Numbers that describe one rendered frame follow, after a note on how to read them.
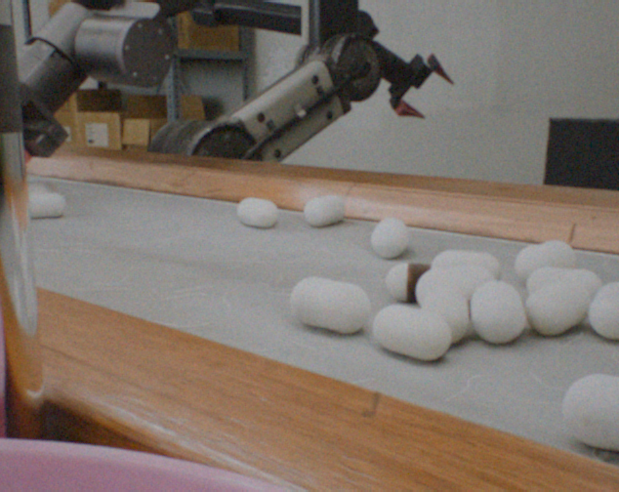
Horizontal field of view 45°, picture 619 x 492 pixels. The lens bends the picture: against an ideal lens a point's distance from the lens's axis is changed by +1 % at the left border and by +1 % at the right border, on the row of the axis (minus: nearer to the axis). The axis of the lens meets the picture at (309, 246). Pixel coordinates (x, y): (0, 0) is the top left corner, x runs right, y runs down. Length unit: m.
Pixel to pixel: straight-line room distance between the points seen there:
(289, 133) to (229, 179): 0.43
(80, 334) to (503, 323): 0.15
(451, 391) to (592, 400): 0.05
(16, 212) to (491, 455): 0.11
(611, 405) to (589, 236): 0.28
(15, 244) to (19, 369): 0.03
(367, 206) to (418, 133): 2.22
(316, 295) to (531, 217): 0.24
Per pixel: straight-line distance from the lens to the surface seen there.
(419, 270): 0.34
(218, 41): 3.15
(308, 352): 0.28
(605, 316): 0.31
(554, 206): 0.51
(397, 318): 0.27
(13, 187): 0.17
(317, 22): 1.22
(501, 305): 0.29
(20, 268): 0.17
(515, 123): 2.59
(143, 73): 0.65
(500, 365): 0.28
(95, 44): 0.65
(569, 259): 0.40
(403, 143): 2.81
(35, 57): 0.68
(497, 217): 0.52
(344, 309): 0.29
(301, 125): 1.11
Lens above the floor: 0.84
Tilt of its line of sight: 12 degrees down
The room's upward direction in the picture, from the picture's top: straight up
